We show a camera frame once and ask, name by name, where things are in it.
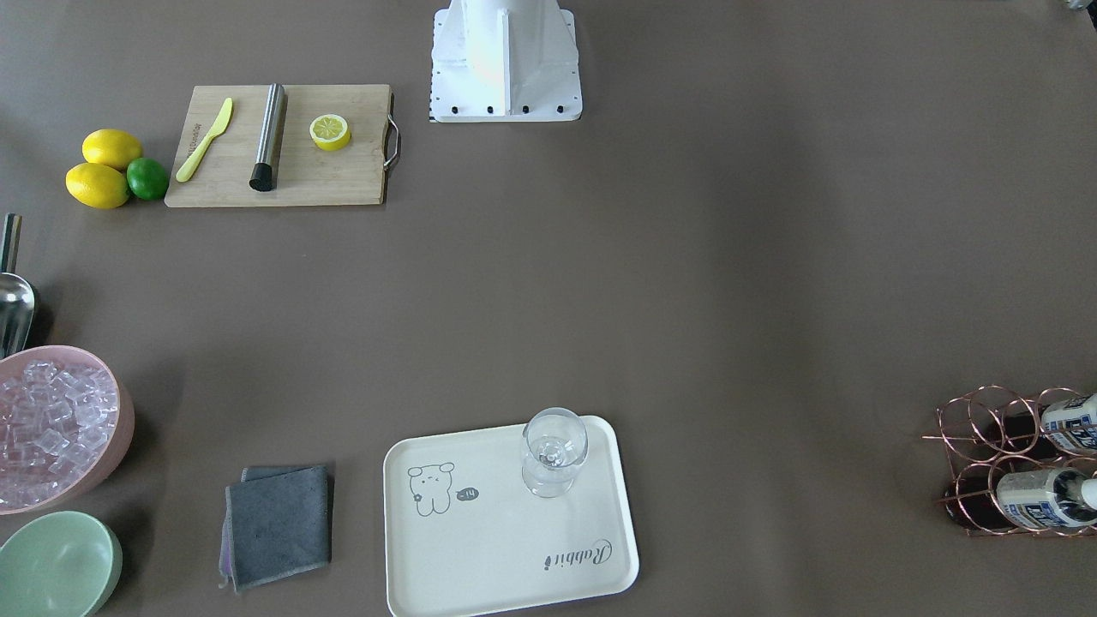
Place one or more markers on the cream rabbit tray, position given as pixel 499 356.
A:
pixel 465 536

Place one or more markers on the green lime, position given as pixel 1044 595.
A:
pixel 147 179

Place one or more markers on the half lemon slice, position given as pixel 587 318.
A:
pixel 330 132

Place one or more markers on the steel ice scoop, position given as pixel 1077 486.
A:
pixel 19 299

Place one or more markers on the yellow lemon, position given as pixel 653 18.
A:
pixel 115 148
pixel 97 185

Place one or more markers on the yellow lemon lower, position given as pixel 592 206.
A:
pixel 97 185

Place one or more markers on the green bowl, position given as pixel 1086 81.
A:
pixel 61 564

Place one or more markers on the yellow lemon upper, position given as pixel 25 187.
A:
pixel 115 148

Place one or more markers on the grey folded cloth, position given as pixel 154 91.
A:
pixel 277 524

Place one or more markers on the pink bowl of ice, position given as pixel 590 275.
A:
pixel 67 424

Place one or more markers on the tea bottle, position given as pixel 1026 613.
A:
pixel 1045 499
pixel 1065 427

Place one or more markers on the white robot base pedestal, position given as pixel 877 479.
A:
pixel 504 62

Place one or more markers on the bamboo cutting board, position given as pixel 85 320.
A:
pixel 305 176

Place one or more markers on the steel muddler black tip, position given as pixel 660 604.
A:
pixel 265 168

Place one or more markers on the copper wire bottle basket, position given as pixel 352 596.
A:
pixel 960 423

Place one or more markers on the yellow plastic knife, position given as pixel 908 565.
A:
pixel 216 129

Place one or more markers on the clear wine glass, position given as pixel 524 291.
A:
pixel 554 446

